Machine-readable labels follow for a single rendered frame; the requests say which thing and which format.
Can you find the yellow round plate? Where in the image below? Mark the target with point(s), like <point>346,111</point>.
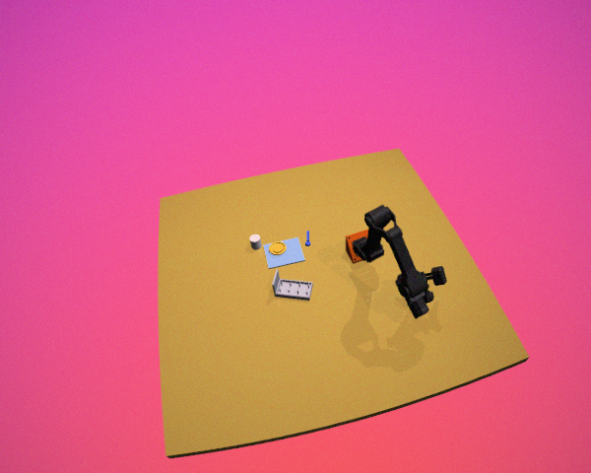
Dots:
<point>277,248</point>

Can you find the light blue mat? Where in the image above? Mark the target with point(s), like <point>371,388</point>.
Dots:
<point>293,254</point>

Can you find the grey dish rack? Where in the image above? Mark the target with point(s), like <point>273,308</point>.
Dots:
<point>291,289</point>

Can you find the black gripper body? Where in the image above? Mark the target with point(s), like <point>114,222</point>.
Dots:
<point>437,275</point>

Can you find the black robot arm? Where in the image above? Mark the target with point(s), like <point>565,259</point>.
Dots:
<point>412,285</point>

